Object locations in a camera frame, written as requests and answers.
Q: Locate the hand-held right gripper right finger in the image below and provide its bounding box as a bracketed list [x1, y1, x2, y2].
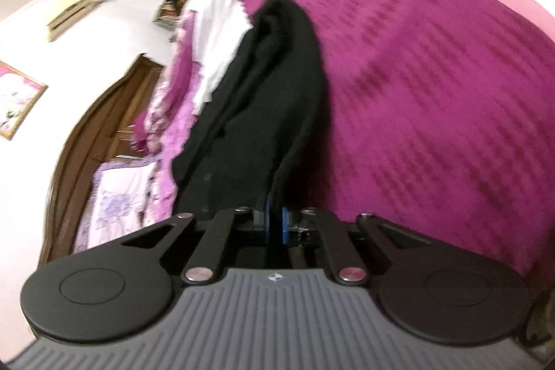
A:
[281, 206, 435, 285]

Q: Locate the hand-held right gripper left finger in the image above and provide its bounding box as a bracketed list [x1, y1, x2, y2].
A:
[119, 200, 275, 285]

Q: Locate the framed wall picture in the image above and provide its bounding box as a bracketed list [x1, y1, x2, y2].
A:
[0, 61, 49, 141]

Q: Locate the purple white floral blanket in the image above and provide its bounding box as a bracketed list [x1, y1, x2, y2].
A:
[129, 0, 555, 282]

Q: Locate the lilac floral pillow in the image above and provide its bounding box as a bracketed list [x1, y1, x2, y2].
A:
[75, 159, 175, 255]

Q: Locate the black buttoned cardigan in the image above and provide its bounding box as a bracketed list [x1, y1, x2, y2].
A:
[171, 0, 331, 233]

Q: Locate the cream wall air conditioner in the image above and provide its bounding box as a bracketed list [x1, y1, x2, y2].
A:
[46, 0, 97, 43]

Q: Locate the row of books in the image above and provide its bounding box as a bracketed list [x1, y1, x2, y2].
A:
[152, 3, 177, 29]

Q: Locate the wooden bed headboard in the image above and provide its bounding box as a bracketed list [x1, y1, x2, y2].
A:
[38, 53, 166, 267]

